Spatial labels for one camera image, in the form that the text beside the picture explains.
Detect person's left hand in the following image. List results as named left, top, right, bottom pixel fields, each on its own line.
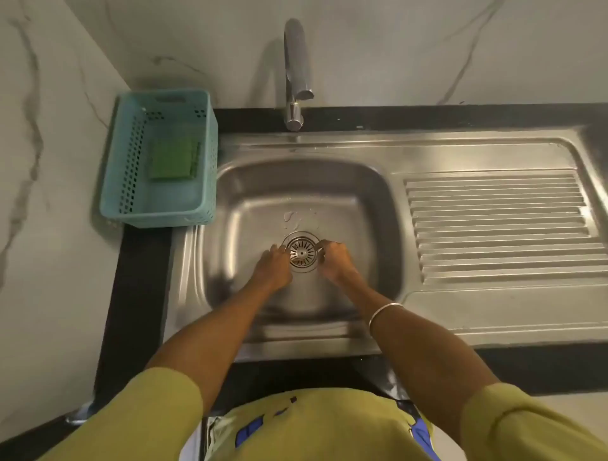
left=247, top=244, right=293, bottom=293

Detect person's right hand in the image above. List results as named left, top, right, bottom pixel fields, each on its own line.
left=315, top=241, right=360, bottom=287

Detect round metal sink strainer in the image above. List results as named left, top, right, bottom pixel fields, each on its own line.
left=287, top=239, right=318, bottom=267

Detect person's left forearm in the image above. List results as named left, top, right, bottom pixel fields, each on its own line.
left=145, top=278, right=281, bottom=414

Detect person's right forearm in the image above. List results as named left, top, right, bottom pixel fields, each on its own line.
left=339, top=271, right=500, bottom=416

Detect stainless steel sink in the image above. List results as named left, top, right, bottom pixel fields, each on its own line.
left=163, top=124, right=608, bottom=364

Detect silver bangle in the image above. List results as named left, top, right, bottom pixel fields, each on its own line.
left=368, top=302, right=406, bottom=337

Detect green scrub sponge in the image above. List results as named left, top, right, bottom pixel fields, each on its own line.
left=150, top=134, right=202, bottom=181

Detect teal plastic basket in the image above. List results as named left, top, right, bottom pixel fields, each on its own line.
left=99, top=89, right=219, bottom=229

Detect yellow-green printed shirt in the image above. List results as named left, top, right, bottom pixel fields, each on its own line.
left=40, top=368, right=608, bottom=461

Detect chrome faucet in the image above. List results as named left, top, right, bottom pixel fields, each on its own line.
left=283, top=18, right=315, bottom=132

